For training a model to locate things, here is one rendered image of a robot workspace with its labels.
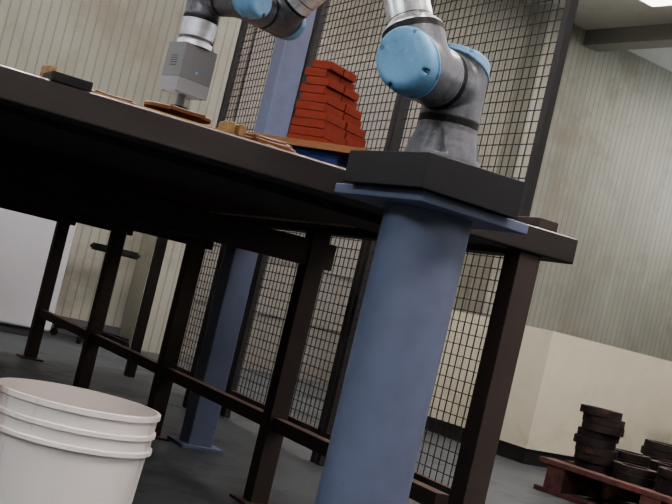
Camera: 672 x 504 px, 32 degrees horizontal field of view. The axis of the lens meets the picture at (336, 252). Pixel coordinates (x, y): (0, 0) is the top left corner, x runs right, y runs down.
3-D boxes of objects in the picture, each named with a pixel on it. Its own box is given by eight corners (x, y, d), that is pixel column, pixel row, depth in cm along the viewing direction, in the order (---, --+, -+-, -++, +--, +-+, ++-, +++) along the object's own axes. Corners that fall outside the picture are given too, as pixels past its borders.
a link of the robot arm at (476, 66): (491, 129, 226) (504, 61, 227) (457, 112, 215) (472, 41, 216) (438, 124, 233) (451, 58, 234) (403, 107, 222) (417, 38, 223)
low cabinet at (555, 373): (358, 406, 822) (384, 295, 826) (559, 442, 938) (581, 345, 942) (522, 463, 685) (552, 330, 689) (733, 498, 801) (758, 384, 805)
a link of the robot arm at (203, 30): (175, 16, 248) (205, 28, 254) (170, 37, 248) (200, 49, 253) (196, 15, 242) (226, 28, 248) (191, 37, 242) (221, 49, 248)
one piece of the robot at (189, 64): (198, 38, 255) (180, 110, 255) (165, 24, 249) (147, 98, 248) (225, 38, 248) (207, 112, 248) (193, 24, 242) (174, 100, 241)
